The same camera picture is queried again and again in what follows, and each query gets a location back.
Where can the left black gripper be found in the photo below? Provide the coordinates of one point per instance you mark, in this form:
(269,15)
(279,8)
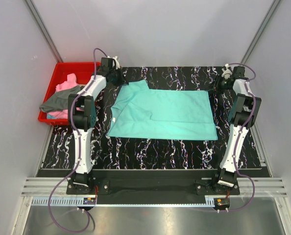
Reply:
(122,81)

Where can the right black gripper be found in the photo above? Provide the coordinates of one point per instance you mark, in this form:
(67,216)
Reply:
(216,84)

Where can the teal t shirt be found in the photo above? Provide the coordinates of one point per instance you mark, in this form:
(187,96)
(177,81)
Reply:
(142,112)

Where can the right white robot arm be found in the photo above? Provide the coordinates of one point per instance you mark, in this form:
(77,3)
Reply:
(241,118)

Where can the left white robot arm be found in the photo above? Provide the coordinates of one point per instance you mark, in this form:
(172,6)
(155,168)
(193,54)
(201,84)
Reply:
(82,117)

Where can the red plastic bin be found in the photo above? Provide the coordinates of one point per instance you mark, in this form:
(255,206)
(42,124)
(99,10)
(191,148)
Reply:
(83,72)

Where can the pink t shirt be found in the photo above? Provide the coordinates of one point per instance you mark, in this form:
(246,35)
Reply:
(68,84)

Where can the grey t shirt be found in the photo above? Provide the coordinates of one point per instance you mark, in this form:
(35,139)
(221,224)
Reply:
(59,100)

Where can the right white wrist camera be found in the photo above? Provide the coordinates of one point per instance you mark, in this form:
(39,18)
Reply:
(233,72)

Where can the right aluminium corner post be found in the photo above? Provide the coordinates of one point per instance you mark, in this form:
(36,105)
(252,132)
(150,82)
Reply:
(260,31)

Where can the aluminium corner post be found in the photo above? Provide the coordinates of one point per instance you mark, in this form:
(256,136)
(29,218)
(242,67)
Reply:
(43,29)
(260,31)

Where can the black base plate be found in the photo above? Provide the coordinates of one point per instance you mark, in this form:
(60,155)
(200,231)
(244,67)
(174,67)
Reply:
(150,187)

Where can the white slotted cable duct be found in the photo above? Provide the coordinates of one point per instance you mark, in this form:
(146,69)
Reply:
(90,202)

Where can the left aluminium corner post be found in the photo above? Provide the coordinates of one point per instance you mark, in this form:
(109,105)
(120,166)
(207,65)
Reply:
(43,29)

